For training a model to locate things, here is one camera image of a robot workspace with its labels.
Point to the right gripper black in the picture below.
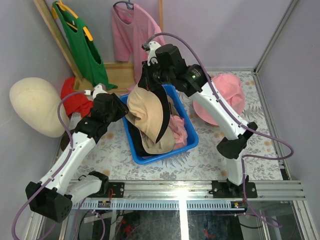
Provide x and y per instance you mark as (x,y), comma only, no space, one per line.
(145,81)

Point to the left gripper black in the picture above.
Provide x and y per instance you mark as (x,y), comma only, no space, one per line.
(118,108)

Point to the beige bucket hat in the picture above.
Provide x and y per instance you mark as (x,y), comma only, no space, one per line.
(149,111)

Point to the blue plastic bin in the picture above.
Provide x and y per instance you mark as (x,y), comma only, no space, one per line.
(192,137)

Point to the pink bucket hat strawberry logo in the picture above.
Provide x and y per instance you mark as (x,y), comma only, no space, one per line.
(230,87)

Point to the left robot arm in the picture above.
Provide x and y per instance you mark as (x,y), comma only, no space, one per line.
(67,160)

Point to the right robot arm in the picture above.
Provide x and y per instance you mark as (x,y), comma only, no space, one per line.
(165,65)

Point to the red cloth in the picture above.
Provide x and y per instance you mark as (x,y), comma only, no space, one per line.
(78,103)

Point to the wooden clothes rack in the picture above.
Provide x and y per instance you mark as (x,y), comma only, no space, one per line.
(97,15)

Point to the black hat in bin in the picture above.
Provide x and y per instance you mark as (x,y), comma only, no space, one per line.
(137,141)

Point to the floral table mat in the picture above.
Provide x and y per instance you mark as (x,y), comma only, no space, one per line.
(112,155)

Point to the green tank top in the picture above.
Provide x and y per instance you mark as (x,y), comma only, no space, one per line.
(84,52)

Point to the pink t-shirt on hanger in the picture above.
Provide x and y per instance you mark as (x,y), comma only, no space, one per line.
(130,29)

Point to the dark mannequin base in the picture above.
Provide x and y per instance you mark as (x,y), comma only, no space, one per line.
(65,140)

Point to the pink cloth in bin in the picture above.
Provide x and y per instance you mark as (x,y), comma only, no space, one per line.
(177,126)

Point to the cream foam mannequin head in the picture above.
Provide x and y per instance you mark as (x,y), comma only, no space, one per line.
(36,102)

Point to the yellow hanger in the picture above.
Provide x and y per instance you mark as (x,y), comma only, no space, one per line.
(72,24)

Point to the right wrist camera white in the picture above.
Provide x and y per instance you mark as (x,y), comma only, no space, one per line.
(151,48)

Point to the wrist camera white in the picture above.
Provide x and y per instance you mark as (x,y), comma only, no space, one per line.
(151,48)
(98,89)

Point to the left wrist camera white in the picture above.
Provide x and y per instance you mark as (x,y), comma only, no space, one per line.
(98,89)

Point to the aluminium rail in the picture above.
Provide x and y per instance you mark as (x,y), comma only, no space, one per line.
(168,195)

